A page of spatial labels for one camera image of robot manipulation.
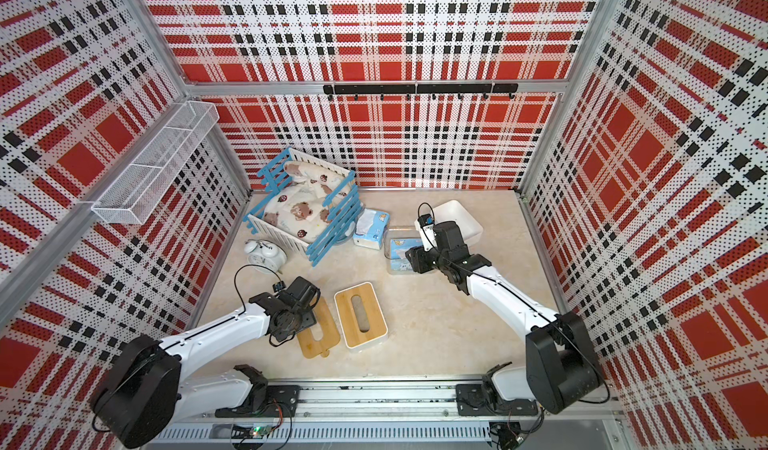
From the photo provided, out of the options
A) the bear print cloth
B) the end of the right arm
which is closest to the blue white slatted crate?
the bear print cloth

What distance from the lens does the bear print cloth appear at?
101 centimetres

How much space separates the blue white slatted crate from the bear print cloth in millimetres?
14

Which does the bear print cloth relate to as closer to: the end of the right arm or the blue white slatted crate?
the blue white slatted crate

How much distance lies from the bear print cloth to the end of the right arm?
1.30 feet

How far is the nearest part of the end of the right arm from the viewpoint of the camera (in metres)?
0.61
